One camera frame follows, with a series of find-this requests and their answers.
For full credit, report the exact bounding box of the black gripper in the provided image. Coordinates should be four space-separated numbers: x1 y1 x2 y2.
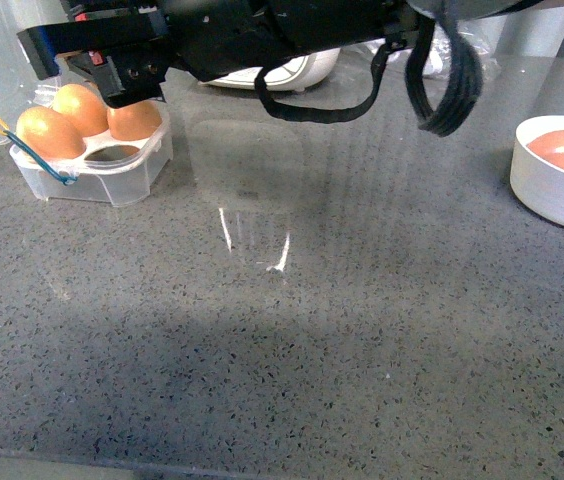
15 0 273 109

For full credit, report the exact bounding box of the clear plastic egg box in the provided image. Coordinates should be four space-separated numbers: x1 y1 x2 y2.
0 1 173 207

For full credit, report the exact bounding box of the brown egg in box back-left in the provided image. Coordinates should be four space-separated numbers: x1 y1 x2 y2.
52 84 108 137

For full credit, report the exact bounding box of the brown egg in box back-right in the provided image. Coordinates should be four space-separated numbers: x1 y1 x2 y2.
107 101 162 141

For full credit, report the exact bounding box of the brown egg in box front-left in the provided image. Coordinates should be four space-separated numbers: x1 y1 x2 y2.
16 106 86 160

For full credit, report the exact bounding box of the blue rubber band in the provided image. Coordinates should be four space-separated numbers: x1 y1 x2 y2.
3 130 77 186

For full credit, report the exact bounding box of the white Joyoung blender appliance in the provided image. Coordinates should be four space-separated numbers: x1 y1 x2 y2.
198 48 340 92

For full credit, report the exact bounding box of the clear plastic bag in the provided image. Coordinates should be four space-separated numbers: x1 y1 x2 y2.
356 24 458 79

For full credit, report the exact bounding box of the white ceramic bowl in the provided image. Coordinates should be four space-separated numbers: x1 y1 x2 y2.
510 115 564 226

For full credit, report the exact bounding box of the black cable bundle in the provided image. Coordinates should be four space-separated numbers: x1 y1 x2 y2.
253 9 484 138

